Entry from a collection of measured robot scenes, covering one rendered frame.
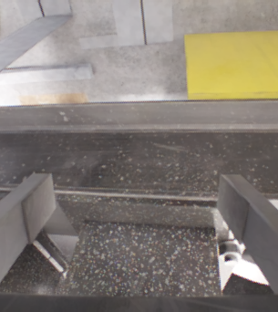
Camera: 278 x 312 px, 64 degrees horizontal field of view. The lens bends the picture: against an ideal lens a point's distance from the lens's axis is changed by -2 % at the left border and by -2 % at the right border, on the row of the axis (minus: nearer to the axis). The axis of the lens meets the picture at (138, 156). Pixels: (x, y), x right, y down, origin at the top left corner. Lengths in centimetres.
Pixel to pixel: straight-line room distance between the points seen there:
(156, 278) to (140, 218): 8
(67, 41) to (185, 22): 43
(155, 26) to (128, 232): 68
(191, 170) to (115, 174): 15
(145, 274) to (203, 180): 19
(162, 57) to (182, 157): 52
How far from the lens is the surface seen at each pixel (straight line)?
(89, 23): 91
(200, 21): 87
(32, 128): 64
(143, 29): 86
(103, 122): 55
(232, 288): 118
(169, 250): 34
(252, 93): 53
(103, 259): 34
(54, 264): 61
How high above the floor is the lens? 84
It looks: 45 degrees down
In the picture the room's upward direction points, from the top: 170 degrees counter-clockwise
